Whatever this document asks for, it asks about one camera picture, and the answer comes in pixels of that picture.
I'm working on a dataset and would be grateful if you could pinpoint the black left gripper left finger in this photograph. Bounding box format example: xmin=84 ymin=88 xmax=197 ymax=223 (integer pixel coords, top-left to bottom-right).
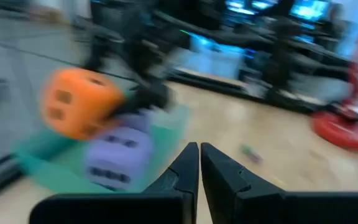
xmin=29 ymin=142 xmax=200 ymax=224

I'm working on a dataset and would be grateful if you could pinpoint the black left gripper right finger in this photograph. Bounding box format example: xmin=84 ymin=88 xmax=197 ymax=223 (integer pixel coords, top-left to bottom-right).
xmin=200 ymin=142 xmax=358 ymax=224

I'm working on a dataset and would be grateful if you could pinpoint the large purple foam die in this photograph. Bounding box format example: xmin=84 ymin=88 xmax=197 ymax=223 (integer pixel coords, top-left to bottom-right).
xmin=83 ymin=123 xmax=155 ymax=191
xmin=113 ymin=108 xmax=157 ymax=130

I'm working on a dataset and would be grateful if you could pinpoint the small purple die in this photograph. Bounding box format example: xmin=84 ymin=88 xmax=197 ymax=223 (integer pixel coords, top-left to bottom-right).
xmin=249 ymin=151 xmax=264 ymax=165

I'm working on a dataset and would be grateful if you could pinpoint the small green die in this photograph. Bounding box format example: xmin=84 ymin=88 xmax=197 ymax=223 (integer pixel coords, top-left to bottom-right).
xmin=240 ymin=144 xmax=256 ymax=157

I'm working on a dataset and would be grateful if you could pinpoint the large orange foam die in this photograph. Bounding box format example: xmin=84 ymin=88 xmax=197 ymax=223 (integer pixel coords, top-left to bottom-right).
xmin=39 ymin=67 xmax=126 ymax=141

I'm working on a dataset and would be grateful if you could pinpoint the monitor with blue screen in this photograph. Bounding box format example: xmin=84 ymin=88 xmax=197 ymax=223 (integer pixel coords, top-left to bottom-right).
xmin=289 ymin=0 xmax=334 ymax=22
xmin=225 ymin=0 xmax=257 ymax=16

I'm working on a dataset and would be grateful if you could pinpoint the teal plastic tray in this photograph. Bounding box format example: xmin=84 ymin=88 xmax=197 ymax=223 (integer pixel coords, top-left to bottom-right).
xmin=11 ymin=104 xmax=194 ymax=194

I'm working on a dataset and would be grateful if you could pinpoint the red desk lamp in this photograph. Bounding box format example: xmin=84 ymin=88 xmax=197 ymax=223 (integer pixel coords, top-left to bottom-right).
xmin=310 ymin=58 xmax=358 ymax=152

